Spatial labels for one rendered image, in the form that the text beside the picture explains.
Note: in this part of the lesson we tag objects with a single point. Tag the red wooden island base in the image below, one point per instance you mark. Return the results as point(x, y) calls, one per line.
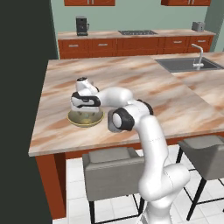
point(49, 180)

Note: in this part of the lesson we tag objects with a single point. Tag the black hob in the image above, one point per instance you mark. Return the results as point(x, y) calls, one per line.
point(137, 32)

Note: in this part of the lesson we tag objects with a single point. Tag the grey sink basin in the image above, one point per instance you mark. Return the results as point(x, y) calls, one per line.
point(186, 64)

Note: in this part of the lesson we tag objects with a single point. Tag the red wooden wall cupboard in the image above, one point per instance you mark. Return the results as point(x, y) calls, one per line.
point(89, 2)
point(186, 2)

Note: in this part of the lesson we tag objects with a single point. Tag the grey toaster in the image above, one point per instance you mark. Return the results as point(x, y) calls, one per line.
point(198, 26)

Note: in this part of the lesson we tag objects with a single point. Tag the golden ice bowl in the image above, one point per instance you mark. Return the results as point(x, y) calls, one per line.
point(76, 120)

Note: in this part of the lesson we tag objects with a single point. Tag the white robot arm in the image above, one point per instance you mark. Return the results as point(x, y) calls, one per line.
point(153, 163)

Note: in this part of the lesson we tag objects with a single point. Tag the silver sink tap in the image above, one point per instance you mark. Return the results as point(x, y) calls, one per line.
point(200, 55)

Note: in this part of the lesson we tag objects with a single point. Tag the black coffee machine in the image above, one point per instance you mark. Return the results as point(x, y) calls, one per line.
point(81, 26)

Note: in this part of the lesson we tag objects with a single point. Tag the grey bar stool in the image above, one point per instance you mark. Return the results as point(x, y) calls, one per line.
point(208, 157)
point(113, 175)

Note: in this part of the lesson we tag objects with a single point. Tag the red wooden base cupboards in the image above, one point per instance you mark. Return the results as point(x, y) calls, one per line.
point(131, 46)

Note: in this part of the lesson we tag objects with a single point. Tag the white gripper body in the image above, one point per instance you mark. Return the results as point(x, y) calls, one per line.
point(86, 108)

